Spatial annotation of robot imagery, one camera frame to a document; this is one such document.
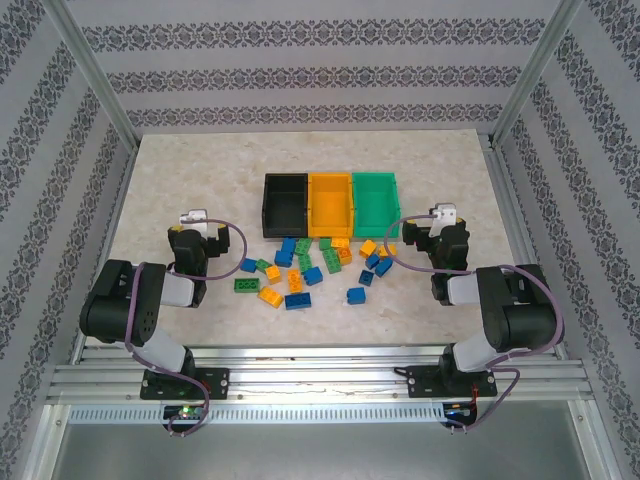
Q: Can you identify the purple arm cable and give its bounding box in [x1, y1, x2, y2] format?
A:
[123, 218, 250, 439]
[385, 213, 565, 434]

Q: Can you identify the aluminium side rail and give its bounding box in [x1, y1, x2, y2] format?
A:
[72, 144, 144, 351]
[482, 132, 569, 359]

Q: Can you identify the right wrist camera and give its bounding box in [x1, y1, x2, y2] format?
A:
[432, 202, 459, 236]

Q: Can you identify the green plastic bin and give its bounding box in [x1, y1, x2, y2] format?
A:
[351, 171, 405, 239]

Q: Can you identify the aluminium mounting rail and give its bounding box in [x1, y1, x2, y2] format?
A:
[47, 344, 594, 404]

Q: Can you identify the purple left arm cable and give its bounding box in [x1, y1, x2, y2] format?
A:
[123, 218, 250, 439]

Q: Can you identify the slotted grey cable duct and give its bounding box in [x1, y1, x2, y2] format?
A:
[67, 403, 446, 425]

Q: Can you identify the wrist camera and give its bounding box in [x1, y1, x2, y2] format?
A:
[432, 202, 459, 236]
[178, 208, 209, 234]

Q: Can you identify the small controller board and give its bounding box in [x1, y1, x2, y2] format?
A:
[164, 403, 207, 421]
[443, 401, 479, 420]

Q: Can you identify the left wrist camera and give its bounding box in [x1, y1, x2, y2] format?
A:
[178, 208, 209, 234]

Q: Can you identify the black plastic bin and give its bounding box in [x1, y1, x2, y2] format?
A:
[262, 172, 310, 240]

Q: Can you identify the aluminium frame post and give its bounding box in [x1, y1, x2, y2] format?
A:
[491, 0, 585, 150]
[42, 0, 140, 150]

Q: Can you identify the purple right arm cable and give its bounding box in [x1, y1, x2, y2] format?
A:
[385, 213, 565, 434]

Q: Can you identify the yellow plastic bin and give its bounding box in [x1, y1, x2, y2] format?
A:
[306, 171, 357, 239]

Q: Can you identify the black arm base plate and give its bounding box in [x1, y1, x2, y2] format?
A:
[139, 367, 231, 401]
[406, 364, 499, 400]

